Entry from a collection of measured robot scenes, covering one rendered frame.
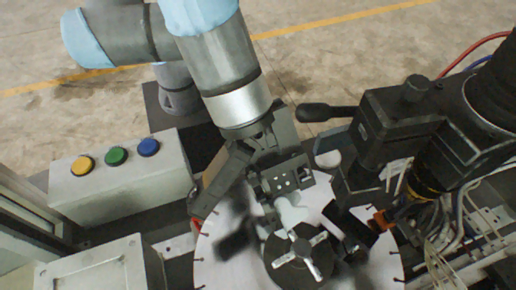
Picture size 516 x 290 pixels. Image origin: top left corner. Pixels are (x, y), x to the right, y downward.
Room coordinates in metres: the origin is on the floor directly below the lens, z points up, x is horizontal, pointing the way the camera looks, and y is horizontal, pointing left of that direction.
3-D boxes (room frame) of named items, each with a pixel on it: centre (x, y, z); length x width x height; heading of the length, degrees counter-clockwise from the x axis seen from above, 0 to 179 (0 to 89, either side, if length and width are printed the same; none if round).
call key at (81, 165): (0.30, 0.38, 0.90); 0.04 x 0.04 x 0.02
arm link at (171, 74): (0.65, 0.25, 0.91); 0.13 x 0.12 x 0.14; 100
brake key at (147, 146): (0.35, 0.25, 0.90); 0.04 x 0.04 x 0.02
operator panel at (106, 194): (0.31, 0.31, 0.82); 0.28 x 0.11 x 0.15; 111
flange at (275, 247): (0.11, -0.06, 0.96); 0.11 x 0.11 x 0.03
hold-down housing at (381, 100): (0.16, -0.12, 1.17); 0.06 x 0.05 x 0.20; 102
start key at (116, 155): (0.33, 0.32, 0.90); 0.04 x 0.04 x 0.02
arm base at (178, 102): (0.65, 0.25, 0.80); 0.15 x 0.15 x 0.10
